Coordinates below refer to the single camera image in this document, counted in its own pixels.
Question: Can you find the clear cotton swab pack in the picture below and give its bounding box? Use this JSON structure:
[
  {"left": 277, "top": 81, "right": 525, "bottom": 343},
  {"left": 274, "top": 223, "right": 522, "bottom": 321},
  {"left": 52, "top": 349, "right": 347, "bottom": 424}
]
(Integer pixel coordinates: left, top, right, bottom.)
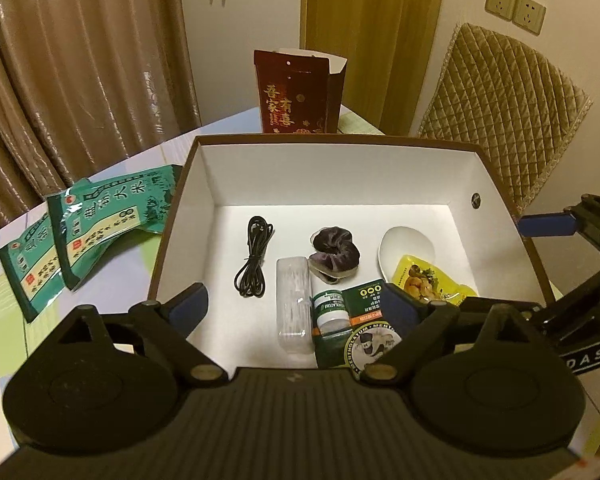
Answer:
[{"left": 275, "top": 256, "right": 315, "bottom": 356}]

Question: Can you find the yellow snack packet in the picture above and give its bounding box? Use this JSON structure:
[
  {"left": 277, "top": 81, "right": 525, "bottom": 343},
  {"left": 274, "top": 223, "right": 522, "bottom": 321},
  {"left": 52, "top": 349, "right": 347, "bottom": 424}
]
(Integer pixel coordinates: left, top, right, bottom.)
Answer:
[{"left": 391, "top": 254, "right": 480, "bottom": 307}]

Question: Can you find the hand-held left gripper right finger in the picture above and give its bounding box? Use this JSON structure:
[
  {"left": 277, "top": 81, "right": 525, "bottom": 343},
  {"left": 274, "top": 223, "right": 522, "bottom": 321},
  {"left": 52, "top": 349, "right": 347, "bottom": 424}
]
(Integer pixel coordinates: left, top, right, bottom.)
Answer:
[{"left": 352, "top": 282, "right": 542, "bottom": 386}]

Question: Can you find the red gift bag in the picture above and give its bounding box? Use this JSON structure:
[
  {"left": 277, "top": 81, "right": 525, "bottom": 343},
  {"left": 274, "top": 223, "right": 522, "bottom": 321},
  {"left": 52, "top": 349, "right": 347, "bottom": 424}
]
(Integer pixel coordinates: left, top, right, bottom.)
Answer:
[{"left": 254, "top": 47, "right": 348, "bottom": 135}]

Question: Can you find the beige curtain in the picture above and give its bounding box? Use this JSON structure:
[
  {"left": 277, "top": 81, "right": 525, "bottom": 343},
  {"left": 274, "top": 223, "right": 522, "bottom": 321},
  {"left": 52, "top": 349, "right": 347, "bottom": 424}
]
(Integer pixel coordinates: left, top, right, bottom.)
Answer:
[{"left": 0, "top": 0, "right": 201, "bottom": 241}]

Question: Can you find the dark brown velvet scrunchie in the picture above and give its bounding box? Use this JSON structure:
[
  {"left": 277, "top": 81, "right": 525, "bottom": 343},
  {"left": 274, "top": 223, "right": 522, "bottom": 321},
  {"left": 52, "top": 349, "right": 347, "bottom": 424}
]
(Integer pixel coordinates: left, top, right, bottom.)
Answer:
[{"left": 309, "top": 226, "right": 361, "bottom": 283}]

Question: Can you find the quilted chair back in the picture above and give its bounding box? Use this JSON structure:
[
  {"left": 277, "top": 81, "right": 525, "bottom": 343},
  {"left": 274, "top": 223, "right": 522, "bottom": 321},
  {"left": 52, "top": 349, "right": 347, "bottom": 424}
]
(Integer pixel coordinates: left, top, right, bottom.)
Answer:
[{"left": 411, "top": 22, "right": 593, "bottom": 218}]

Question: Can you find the green rice bag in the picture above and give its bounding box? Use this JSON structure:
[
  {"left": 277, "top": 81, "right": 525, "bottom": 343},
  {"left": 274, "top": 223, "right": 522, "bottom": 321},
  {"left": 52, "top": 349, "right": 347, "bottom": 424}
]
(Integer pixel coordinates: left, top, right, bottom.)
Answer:
[
  {"left": 0, "top": 210, "right": 63, "bottom": 323},
  {"left": 46, "top": 164, "right": 183, "bottom": 291}
]

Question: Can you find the black cable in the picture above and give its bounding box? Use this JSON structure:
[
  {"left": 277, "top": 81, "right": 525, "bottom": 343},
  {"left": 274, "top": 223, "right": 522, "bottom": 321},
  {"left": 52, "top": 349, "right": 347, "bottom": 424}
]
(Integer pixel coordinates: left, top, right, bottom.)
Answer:
[{"left": 234, "top": 216, "right": 275, "bottom": 299}]

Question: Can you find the yellow wooden door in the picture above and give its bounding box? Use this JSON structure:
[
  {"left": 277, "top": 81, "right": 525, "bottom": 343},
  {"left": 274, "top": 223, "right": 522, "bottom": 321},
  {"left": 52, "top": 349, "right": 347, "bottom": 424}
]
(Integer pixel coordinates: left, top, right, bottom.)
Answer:
[{"left": 300, "top": 0, "right": 448, "bottom": 136}]

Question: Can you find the beige wall socket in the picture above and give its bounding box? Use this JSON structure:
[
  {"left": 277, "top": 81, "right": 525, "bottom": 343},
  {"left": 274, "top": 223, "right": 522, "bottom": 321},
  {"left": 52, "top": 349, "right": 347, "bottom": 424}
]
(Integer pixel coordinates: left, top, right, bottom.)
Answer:
[
  {"left": 484, "top": 0, "right": 517, "bottom": 22},
  {"left": 512, "top": 0, "right": 547, "bottom": 36}
]

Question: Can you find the green carded ointment jar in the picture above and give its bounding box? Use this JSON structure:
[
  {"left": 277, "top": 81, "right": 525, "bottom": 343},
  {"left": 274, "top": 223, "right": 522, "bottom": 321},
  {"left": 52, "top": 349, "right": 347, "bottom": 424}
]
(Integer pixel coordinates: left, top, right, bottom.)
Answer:
[{"left": 311, "top": 279, "right": 406, "bottom": 370}]

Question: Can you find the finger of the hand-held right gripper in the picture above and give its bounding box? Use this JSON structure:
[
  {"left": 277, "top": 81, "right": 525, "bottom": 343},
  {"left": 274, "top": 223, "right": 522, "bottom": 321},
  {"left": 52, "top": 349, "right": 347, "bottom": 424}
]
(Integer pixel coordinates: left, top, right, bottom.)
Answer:
[
  {"left": 461, "top": 265, "right": 600, "bottom": 324},
  {"left": 519, "top": 192, "right": 600, "bottom": 257}
]

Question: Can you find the brown cardboard box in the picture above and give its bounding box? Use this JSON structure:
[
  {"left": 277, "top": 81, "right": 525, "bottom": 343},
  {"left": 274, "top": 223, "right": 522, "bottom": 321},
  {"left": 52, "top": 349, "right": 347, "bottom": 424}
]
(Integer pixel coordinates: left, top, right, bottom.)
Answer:
[{"left": 146, "top": 132, "right": 556, "bottom": 371}]

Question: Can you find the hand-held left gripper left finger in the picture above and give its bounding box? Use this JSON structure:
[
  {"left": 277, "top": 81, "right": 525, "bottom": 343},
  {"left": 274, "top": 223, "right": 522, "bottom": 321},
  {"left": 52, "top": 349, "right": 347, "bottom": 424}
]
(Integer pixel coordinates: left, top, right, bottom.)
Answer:
[{"left": 55, "top": 282, "right": 231, "bottom": 386}]

